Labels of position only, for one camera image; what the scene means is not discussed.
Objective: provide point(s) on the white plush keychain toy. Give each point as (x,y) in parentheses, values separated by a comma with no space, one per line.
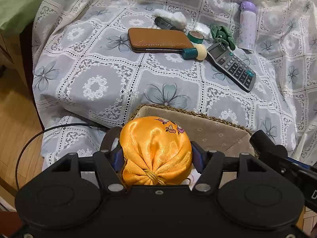
(176,18)

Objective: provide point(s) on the green tape roll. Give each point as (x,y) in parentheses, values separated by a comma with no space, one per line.
(195,37)

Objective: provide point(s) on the dark cylindrical tube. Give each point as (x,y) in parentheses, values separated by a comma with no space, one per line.
(164,24)

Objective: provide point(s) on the purple thermos bottle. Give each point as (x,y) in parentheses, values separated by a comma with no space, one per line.
(248,19)

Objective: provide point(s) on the green plush keychain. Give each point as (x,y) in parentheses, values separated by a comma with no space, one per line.
(223,36)

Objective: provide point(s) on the teal handled cream sponge puff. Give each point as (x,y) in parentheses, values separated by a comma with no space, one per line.
(198,52)

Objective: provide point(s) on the orange satin drawstring pouch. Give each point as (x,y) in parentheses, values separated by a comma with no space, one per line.
(157,151)

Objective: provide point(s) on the brown leather wallet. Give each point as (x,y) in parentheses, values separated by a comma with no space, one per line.
(158,40)

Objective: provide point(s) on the white and grey lace cloth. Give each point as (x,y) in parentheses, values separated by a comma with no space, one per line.
(85,69)

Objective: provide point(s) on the green embroidered pillow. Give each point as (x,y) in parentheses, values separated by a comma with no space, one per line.
(17,14)

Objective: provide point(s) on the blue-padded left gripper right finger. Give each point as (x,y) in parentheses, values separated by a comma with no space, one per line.
(209,165)

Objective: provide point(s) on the clear packet of white pads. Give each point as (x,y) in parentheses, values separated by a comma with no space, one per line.
(204,30)

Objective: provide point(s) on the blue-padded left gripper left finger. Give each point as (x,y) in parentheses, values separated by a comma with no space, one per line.
(108,180)

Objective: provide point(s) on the grey desk calculator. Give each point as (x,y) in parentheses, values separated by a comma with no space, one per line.
(226,62)

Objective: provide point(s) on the woven basket with floral lining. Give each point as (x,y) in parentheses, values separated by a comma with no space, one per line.
(211,133)

